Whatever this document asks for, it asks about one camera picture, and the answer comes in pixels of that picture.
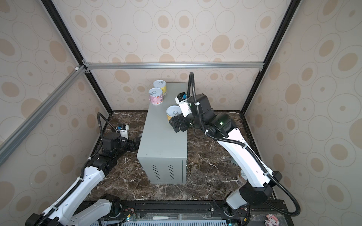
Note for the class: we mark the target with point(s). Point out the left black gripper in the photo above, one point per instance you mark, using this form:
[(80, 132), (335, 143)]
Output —
[(134, 147)]

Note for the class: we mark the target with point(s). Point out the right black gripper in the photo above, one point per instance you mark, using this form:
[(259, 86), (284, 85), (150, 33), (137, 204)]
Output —
[(179, 118)]

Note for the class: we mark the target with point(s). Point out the yellow can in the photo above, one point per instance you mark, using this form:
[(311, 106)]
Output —
[(173, 111), (162, 85)]

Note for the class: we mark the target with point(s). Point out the pink can front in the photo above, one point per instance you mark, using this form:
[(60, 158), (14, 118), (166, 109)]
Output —
[(156, 96)]

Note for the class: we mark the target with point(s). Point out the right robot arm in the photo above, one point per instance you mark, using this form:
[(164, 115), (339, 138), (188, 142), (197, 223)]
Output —
[(261, 179)]

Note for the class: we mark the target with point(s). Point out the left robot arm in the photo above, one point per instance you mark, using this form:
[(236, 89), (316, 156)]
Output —
[(63, 212)]

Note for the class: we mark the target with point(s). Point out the grey metal cabinet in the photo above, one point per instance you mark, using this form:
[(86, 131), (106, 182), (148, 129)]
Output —
[(162, 152)]

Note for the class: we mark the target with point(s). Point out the grey green can right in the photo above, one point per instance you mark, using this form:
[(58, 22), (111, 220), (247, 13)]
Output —
[(234, 162)]

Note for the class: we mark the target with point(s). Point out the brown can right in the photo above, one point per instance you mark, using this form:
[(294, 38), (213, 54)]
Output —
[(242, 176)]

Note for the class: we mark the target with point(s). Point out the horizontal aluminium bar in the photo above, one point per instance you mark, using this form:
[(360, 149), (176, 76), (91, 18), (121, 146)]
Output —
[(178, 65)]

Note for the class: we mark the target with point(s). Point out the diagonal aluminium bar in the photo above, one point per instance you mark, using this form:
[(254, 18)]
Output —
[(18, 136)]

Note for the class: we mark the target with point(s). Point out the pink toy figure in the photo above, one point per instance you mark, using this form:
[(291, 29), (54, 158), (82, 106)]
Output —
[(272, 220)]

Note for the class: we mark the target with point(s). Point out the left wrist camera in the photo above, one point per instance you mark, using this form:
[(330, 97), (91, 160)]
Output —
[(123, 130)]

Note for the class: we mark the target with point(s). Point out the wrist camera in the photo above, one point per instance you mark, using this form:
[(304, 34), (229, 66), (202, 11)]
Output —
[(182, 101), (123, 130)]

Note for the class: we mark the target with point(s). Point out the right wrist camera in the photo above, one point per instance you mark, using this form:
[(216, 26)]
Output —
[(182, 101)]

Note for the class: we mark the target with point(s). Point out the white handled fork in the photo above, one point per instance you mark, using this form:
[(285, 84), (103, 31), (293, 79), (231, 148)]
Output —
[(178, 217)]

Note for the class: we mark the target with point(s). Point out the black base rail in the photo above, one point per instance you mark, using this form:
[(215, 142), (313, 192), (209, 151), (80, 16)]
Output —
[(199, 213)]

